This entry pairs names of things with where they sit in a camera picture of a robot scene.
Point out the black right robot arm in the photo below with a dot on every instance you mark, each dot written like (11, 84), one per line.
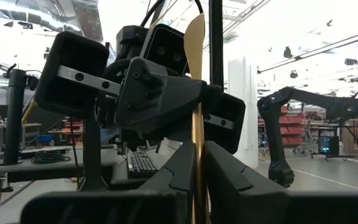
(129, 39)

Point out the white square pillar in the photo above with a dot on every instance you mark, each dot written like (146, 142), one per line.
(244, 124)

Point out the black support bar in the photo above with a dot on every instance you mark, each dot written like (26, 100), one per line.
(92, 149)

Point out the red storage shelves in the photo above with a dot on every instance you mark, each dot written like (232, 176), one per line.
(291, 130)

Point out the grey equipment cart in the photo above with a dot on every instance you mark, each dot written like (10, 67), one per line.
(57, 169)

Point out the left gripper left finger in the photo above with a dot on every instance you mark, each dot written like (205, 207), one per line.
(166, 199)

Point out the black metal rig frame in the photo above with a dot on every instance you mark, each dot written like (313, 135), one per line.
(216, 46)

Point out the black background robot arm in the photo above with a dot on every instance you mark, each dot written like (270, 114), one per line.
(278, 140)

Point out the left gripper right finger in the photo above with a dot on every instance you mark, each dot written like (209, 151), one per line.
(244, 202)

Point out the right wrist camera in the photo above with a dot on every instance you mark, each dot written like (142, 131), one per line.
(166, 49)

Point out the blue-lit machine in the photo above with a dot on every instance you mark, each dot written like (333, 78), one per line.
(328, 145)

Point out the black cart pole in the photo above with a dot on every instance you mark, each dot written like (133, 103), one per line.
(15, 118)

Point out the black computer keyboard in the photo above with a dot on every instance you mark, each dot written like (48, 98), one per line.
(141, 165)

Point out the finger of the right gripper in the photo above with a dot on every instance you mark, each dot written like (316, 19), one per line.
(211, 95)
(154, 99)

